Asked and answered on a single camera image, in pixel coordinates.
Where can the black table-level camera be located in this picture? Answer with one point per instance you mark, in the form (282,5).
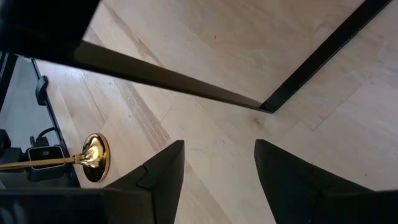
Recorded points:
(46,161)

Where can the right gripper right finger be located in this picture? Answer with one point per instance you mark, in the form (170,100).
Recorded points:
(311,199)

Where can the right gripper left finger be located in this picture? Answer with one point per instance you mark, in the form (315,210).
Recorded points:
(124,205)

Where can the short gold candlestick holder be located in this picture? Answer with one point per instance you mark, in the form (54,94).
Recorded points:
(94,157)

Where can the wooden riser shelf black legs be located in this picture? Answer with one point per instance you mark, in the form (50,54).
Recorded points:
(326,53)

